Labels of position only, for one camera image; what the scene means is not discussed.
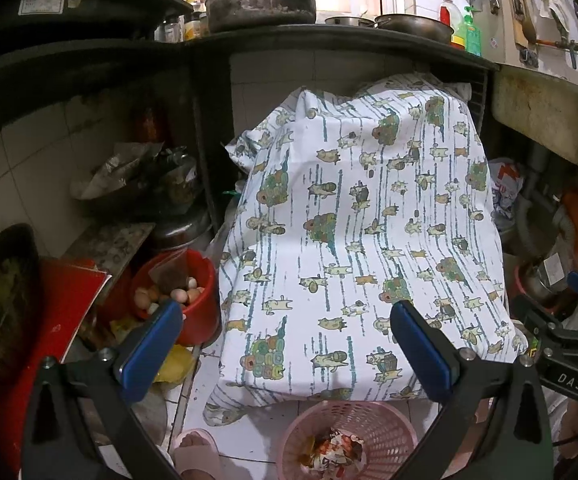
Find red plastic basin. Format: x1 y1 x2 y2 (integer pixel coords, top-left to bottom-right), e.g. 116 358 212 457
513 260 535 301

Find stained white sink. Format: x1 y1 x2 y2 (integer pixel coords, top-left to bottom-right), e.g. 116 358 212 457
489 62 578 181

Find steel cooking pot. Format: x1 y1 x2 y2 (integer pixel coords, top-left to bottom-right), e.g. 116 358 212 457
149 207 215 251

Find steel bowl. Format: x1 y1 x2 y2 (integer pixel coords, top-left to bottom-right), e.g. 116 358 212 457
522 255 577 306

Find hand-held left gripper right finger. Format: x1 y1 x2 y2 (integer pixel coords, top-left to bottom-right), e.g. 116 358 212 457
390 300 555 480

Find small dark plastic bag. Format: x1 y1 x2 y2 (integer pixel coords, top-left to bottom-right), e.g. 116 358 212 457
149 252 190 291

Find pile of brown eggs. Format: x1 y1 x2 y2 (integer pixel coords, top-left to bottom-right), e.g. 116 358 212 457
134 275 207 311

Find small metal dish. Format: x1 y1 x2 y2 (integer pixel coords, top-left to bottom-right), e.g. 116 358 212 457
324 16 376 28

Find speckled stone board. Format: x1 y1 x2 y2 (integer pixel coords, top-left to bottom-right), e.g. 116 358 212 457
64 222 157 276

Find crumpled grey plastic bag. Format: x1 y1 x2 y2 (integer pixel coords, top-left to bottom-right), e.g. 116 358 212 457
71 142 200 206

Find red snack wrapper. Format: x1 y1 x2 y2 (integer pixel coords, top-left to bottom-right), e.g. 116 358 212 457
314 430 367 476

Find yellow plastic bag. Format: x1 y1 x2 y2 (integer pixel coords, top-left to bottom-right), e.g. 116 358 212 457
111 320 195 386

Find green dish soap bottle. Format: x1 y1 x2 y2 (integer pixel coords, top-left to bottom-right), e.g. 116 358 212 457
463 6 483 57

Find grey drain pipe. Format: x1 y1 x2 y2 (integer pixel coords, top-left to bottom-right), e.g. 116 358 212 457
516 145 575 261

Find row of spice jars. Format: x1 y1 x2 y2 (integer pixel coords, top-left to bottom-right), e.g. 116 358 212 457
155 0 209 43

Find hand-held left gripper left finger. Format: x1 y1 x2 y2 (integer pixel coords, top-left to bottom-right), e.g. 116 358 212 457
21 300 185 480

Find pink plastic basket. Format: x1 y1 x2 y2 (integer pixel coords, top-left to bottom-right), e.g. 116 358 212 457
275 400 420 480

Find white bag with red print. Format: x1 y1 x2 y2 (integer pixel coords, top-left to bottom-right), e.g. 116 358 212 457
489 157 522 221

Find red plastic bucket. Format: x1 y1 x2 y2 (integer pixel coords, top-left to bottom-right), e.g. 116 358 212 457
129 249 220 346

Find red cap oil bottle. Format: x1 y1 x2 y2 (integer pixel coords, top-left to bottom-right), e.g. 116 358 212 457
438 0 467 51

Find person's right hand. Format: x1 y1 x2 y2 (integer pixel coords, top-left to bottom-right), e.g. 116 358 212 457
559 402 578 461

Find metal faucet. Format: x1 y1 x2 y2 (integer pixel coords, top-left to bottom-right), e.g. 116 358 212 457
519 35 578 71

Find animal print white cloth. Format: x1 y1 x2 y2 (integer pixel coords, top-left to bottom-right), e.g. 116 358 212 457
204 72 530 428

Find person's foot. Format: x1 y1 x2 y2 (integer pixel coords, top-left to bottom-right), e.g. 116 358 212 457
176 432 212 455

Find black kitchen counter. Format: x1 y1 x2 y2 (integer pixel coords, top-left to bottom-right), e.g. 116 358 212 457
0 22 500 131

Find metal frying pan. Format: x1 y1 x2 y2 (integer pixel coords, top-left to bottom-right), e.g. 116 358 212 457
374 12 455 43

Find white rag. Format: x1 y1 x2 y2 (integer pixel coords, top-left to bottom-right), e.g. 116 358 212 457
539 0 567 21

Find pink slipper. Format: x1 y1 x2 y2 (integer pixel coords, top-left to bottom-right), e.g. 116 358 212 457
171 427 220 480

